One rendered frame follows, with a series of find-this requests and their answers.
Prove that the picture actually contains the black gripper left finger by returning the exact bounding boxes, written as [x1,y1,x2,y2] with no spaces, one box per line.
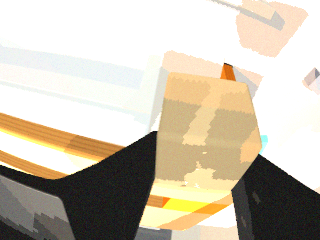
[0,131,159,240]

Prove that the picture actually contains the small cyan block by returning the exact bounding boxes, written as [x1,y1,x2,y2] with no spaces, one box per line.
[260,135,269,155]

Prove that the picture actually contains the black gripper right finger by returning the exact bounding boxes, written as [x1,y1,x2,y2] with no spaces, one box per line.
[231,153,320,240]

